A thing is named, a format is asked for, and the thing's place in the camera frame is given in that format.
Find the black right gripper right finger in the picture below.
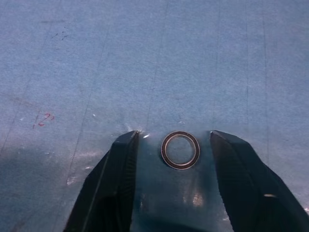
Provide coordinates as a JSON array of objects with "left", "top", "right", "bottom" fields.
[{"left": 210, "top": 130, "right": 309, "bottom": 232}]

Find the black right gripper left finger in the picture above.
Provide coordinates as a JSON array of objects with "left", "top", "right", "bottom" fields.
[{"left": 65, "top": 130, "right": 140, "bottom": 232}]

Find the small metal bearing ring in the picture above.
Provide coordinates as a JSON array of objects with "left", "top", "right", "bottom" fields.
[{"left": 160, "top": 130, "right": 201, "bottom": 171}]

